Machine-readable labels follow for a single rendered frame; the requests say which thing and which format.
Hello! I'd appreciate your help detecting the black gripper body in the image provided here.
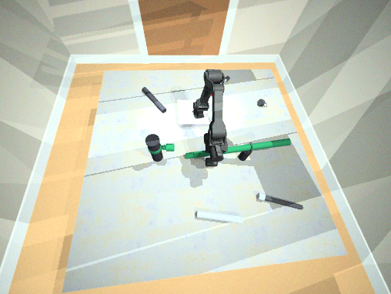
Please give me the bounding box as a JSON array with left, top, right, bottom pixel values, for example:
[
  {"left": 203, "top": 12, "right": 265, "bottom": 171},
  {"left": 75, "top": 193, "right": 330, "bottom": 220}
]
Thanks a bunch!
[{"left": 204, "top": 133, "right": 218, "bottom": 167}]

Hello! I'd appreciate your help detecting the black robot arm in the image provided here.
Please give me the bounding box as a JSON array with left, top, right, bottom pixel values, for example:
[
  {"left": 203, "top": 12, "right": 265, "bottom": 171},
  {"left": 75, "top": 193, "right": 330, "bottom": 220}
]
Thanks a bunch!
[{"left": 192, "top": 69, "right": 228, "bottom": 162}]

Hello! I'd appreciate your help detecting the white cylindrical tube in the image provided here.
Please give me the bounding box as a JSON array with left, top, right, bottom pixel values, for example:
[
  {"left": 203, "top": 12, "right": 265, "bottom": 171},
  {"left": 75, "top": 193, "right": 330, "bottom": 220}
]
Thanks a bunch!
[{"left": 197, "top": 210, "right": 243, "bottom": 223}]

